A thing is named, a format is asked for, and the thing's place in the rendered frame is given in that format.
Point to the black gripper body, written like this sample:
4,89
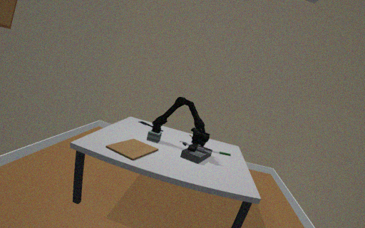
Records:
193,147

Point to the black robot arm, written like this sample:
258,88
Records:
198,131

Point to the dark grey roasting tin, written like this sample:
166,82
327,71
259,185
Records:
197,156

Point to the light brown wooden board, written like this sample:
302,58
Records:
132,149

